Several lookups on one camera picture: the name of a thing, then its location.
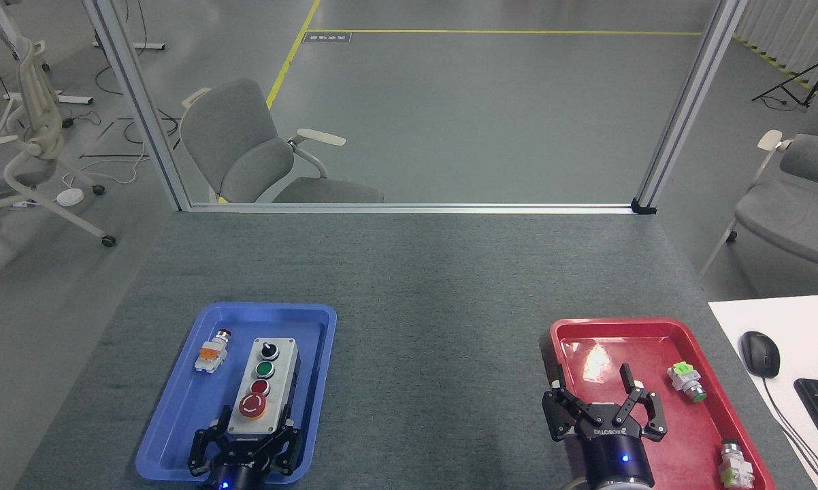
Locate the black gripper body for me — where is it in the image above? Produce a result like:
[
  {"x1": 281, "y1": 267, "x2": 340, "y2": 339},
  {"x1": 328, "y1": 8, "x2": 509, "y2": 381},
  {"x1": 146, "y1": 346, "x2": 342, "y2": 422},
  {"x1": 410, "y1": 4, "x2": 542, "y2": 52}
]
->
[
  {"x1": 208, "y1": 436, "x2": 277, "y2": 490},
  {"x1": 575, "y1": 402, "x2": 655, "y2": 487}
]

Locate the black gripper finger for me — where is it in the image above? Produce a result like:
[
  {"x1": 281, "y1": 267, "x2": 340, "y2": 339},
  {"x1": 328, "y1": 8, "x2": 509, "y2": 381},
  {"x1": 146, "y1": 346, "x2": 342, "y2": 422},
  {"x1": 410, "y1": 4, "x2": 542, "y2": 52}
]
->
[
  {"x1": 542, "y1": 381, "x2": 604, "y2": 442},
  {"x1": 259, "y1": 407, "x2": 304, "y2": 477},
  {"x1": 612, "y1": 363, "x2": 668, "y2": 440},
  {"x1": 188, "y1": 406, "x2": 233, "y2": 477}
]

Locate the grey control box with buttons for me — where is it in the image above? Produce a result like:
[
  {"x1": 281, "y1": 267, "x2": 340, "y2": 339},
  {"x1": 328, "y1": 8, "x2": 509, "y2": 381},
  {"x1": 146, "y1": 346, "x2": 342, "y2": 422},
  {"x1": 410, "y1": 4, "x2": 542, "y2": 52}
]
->
[{"x1": 225, "y1": 337, "x2": 301, "y2": 440}]

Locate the red push button orange block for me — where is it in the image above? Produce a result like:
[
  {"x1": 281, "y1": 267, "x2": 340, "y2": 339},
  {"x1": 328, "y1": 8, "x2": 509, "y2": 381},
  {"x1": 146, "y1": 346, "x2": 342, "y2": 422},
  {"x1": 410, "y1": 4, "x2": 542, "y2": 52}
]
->
[{"x1": 194, "y1": 329, "x2": 233, "y2": 374}]

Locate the blue plastic tray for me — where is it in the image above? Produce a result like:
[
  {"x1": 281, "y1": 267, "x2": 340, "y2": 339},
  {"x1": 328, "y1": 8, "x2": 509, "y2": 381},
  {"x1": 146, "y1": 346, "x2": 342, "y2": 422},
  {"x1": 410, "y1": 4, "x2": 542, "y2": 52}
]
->
[{"x1": 135, "y1": 301, "x2": 338, "y2": 485}]

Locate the red plastic tray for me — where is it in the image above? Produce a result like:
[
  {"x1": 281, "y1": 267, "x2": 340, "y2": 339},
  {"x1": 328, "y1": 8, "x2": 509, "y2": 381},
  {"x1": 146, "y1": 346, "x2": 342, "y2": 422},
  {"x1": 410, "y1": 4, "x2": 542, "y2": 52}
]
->
[{"x1": 549, "y1": 318, "x2": 777, "y2": 490}]

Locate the black computer mouse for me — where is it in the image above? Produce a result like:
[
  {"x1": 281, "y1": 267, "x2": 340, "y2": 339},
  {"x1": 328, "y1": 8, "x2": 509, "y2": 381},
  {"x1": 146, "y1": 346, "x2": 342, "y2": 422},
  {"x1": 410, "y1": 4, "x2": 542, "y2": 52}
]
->
[{"x1": 740, "y1": 331, "x2": 781, "y2": 379}]

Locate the white desk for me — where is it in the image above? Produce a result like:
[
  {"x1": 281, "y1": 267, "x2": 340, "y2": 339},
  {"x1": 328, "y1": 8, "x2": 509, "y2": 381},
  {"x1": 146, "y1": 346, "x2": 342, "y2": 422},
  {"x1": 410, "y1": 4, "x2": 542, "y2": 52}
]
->
[{"x1": 708, "y1": 293, "x2": 818, "y2": 490}]

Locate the grey padded armchair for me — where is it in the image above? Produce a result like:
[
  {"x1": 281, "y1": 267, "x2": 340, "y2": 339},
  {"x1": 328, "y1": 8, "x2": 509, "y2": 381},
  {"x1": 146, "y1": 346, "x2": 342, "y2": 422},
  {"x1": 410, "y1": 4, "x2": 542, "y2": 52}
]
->
[{"x1": 696, "y1": 73, "x2": 818, "y2": 293}]

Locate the grey chair with white armrest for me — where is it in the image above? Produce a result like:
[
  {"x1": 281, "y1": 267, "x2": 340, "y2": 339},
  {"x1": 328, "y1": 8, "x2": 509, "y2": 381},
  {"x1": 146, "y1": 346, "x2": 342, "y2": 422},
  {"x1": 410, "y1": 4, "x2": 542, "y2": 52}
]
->
[{"x1": 180, "y1": 77, "x2": 385, "y2": 205}]

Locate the white mesh office chair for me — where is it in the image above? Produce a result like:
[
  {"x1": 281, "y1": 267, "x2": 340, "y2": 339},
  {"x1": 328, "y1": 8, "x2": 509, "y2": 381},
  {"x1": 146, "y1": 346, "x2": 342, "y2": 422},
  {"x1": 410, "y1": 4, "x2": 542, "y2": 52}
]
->
[{"x1": 0, "y1": 37, "x2": 118, "y2": 283}]

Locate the black tripod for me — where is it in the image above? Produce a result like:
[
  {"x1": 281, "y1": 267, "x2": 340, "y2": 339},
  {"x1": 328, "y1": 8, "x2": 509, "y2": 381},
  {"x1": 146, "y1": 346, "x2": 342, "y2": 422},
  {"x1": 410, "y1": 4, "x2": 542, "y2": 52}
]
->
[{"x1": 751, "y1": 49, "x2": 818, "y2": 110}]

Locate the white desk foot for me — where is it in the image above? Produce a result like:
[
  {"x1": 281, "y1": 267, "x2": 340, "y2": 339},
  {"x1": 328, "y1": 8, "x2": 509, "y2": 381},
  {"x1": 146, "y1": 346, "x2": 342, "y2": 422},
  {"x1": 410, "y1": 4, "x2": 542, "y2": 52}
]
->
[
  {"x1": 93, "y1": 41, "x2": 166, "y2": 52},
  {"x1": 4, "y1": 92, "x2": 95, "y2": 105}
]

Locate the white curtain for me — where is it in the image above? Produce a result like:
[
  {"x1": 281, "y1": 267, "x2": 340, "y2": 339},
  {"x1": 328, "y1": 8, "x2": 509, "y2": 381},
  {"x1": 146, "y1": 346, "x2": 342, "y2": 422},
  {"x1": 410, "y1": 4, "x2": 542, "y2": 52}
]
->
[{"x1": 732, "y1": 0, "x2": 818, "y2": 77}]

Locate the green push button switch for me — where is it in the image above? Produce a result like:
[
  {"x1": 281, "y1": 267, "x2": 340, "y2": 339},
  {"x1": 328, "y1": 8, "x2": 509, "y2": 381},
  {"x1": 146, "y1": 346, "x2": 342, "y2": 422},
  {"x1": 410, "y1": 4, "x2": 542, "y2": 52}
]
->
[{"x1": 666, "y1": 361, "x2": 708, "y2": 404}]

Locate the black mouse cable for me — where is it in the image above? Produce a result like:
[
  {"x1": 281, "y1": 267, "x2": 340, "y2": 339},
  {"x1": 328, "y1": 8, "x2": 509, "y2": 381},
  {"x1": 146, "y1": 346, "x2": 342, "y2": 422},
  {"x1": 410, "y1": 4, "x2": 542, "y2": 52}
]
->
[{"x1": 762, "y1": 377, "x2": 818, "y2": 490}]

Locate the silver aluminium rail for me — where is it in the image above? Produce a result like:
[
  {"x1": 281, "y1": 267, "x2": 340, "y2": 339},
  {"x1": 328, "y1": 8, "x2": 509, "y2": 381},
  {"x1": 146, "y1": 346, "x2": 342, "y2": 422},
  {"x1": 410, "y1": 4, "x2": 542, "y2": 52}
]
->
[{"x1": 188, "y1": 202, "x2": 638, "y2": 216}]

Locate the white floor cable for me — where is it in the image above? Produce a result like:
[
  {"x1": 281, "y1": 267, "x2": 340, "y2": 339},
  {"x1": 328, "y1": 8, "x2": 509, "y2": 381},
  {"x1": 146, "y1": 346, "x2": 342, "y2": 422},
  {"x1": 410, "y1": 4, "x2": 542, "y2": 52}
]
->
[{"x1": 62, "y1": 133, "x2": 152, "y2": 190}]

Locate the silver aluminium post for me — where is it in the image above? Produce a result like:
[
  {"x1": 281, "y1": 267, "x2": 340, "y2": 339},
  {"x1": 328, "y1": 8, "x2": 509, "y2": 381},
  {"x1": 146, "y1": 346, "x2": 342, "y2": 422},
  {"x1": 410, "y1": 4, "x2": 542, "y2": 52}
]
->
[
  {"x1": 82, "y1": 0, "x2": 193, "y2": 212},
  {"x1": 632, "y1": 0, "x2": 749, "y2": 209}
]

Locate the black floor cable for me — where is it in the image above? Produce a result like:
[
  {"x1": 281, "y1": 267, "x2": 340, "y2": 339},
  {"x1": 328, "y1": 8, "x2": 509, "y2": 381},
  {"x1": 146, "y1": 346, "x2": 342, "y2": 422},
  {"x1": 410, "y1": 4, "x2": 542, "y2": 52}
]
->
[{"x1": 95, "y1": 65, "x2": 182, "y2": 148}]

